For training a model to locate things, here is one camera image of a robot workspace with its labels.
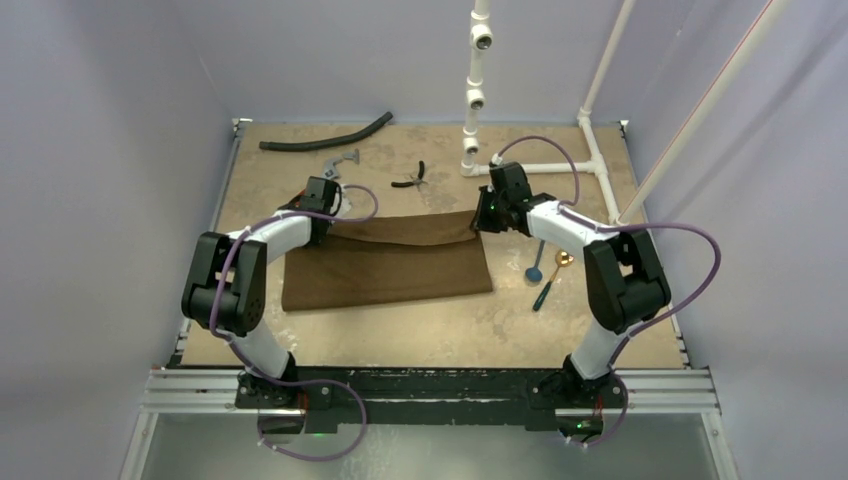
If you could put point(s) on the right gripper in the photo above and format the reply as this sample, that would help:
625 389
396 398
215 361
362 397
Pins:
483 216

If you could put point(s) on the brown cloth napkin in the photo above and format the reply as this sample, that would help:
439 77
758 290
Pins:
388 260

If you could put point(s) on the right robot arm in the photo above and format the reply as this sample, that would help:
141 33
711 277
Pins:
625 282

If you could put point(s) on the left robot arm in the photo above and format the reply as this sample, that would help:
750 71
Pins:
225 289

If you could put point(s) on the blue spoon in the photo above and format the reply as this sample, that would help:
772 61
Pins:
533 274

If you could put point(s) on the black pliers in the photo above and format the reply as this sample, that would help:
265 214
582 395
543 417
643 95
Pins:
413 181

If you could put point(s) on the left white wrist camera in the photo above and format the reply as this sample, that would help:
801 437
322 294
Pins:
343 204

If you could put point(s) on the red handled adjustable wrench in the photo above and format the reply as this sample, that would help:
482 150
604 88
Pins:
330 168

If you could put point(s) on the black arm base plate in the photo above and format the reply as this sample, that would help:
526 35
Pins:
537 399

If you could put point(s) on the aluminium frame rail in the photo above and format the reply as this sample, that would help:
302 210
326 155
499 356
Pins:
190 428

